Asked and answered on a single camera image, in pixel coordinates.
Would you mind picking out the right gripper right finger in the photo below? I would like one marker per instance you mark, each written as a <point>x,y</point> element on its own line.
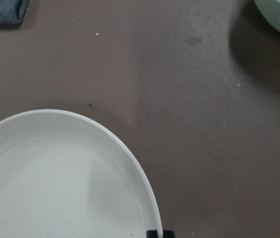
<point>168,234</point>

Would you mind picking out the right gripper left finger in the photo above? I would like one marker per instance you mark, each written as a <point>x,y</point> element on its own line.
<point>152,234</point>

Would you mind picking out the cream round plate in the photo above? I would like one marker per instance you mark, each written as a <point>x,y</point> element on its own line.
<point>63,175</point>

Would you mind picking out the folded dark grey cloth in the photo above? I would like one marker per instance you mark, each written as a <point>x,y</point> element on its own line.
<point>12,12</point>

